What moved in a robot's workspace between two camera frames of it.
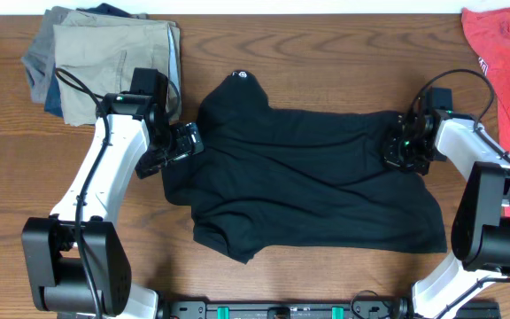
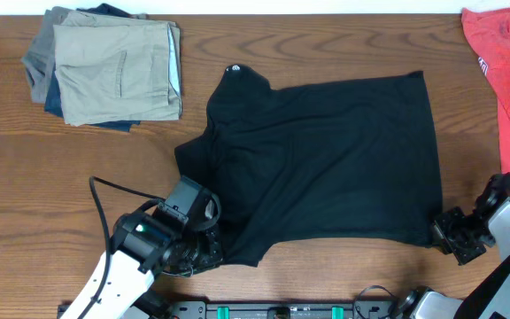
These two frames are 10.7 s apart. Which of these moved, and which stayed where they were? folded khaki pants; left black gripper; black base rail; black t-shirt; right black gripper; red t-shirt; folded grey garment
Moved: right black gripper; left black gripper; black t-shirt
Stayed: black base rail; folded grey garment; folded khaki pants; red t-shirt
